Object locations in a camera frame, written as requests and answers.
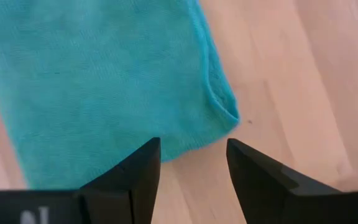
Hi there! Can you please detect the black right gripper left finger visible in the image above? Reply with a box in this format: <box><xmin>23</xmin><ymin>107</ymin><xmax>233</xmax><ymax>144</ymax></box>
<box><xmin>0</xmin><ymin>137</ymin><xmax>162</xmax><ymax>224</ymax></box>

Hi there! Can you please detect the teal microfiber towel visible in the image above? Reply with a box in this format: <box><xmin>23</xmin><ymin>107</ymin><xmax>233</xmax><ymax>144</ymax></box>
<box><xmin>0</xmin><ymin>0</ymin><xmax>241</xmax><ymax>190</ymax></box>

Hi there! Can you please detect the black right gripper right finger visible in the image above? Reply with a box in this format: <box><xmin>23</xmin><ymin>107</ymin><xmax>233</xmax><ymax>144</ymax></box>
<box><xmin>226</xmin><ymin>138</ymin><xmax>358</xmax><ymax>224</ymax></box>

